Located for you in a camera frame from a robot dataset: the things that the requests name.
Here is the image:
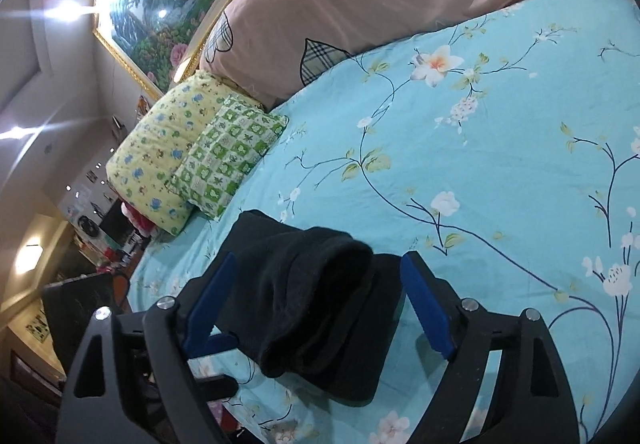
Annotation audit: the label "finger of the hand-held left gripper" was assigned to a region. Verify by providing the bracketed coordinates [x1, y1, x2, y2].
[192, 372, 239, 401]
[200, 334, 237, 357]

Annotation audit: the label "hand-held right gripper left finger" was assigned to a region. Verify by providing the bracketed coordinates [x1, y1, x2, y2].
[55, 251, 238, 444]

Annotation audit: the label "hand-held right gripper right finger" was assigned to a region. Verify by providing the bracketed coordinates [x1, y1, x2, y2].
[400, 251, 581, 444]

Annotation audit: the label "black pants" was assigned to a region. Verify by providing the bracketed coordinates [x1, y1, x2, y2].
[212, 209, 407, 407]

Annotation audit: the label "red cloth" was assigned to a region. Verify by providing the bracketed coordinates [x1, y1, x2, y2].
[124, 204, 157, 237]

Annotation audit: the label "black monitor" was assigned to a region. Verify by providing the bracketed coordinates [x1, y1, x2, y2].
[100, 200, 135, 246]

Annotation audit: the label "black chair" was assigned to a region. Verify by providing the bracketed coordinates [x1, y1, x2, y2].
[42, 271, 131, 375]

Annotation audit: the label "blue floral bed sheet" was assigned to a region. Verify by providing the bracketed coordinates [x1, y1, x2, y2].
[127, 0, 640, 444]

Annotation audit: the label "green checked pillow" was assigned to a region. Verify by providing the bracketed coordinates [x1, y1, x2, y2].
[165, 94, 290, 222]

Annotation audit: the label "yellow printed pillow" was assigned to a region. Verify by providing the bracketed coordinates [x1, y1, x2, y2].
[106, 70, 236, 237]

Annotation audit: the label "ceiling light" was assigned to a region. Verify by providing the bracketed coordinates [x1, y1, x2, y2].
[14, 243, 45, 276]
[56, 0, 97, 23]

